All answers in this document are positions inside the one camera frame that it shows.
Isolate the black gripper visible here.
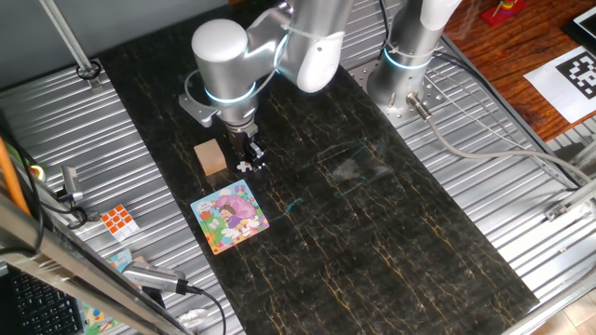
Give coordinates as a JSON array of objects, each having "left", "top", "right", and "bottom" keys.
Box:
[{"left": 227, "top": 125, "right": 267, "bottom": 171}]

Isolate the colourful butterfly puzzle board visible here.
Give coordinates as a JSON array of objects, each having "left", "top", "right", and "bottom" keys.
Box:
[{"left": 189, "top": 179, "right": 270, "bottom": 256}]

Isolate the colourful cartoon vehicle puzzle board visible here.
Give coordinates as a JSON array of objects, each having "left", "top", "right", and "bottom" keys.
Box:
[{"left": 81, "top": 248, "right": 136, "bottom": 335}]

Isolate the plain wooden block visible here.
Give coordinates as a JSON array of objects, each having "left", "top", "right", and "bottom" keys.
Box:
[{"left": 193, "top": 138, "right": 228, "bottom": 177}]

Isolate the black marble pattern mat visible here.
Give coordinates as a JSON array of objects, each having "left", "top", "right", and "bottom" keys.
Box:
[{"left": 97, "top": 0, "right": 541, "bottom": 335}]

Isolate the orange and white Rubik's cube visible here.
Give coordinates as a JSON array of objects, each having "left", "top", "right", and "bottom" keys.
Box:
[{"left": 100, "top": 204, "right": 141, "bottom": 243}]

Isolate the crumpled white wrapper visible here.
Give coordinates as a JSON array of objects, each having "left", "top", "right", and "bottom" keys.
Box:
[{"left": 176, "top": 307, "right": 210, "bottom": 332}]

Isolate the slanted metal pole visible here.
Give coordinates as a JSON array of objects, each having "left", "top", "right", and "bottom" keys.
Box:
[{"left": 39, "top": 0, "right": 102, "bottom": 90}]

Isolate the orange rod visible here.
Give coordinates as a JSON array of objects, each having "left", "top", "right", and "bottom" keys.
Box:
[{"left": 0, "top": 137, "right": 32, "bottom": 218}]

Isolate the black computer keyboard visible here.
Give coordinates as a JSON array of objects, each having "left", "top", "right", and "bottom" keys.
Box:
[{"left": 8, "top": 269, "right": 85, "bottom": 335}]

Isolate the white paper with marker code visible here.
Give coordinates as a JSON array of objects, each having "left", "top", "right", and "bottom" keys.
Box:
[{"left": 523, "top": 45, "right": 596, "bottom": 125}]

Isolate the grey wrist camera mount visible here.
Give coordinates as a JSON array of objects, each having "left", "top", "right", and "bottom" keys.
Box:
[{"left": 178, "top": 69, "right": 220, "bottom": 128}]

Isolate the black camera cable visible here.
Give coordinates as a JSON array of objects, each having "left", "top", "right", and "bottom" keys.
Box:
[{"left": 185, "top": 284, "right": 228, "bottom": 335}]

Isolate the small grey camera on clamp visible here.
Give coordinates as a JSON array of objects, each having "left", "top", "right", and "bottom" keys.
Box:
[{"left": 55, "top": 166, "right": 89, "bottom": 229}]

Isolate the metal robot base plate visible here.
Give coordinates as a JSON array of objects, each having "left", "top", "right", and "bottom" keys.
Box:
[{"left": 348, "top": 58, "right": 451, "bottom": 129}]

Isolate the aluminium frame beam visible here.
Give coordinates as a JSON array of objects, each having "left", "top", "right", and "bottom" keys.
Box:
[{"left": 0, "top": 193, "right": 192, "bottom": 335}]

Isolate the thick grey base cable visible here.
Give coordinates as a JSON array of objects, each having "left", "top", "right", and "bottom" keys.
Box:
[{"left": 407, "top": 92, "right": 596, "bottom": 185}]

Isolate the red ring stacking toy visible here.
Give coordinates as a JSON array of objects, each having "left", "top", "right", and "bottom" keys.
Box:
[{"left": 481, "top": 0, "right": 527, "bottom": 28}]

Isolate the metal corner bracket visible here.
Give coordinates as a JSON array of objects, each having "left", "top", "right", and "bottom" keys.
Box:
[{"left": 544, "top": 179, "right": 596, "bottom": 222}]

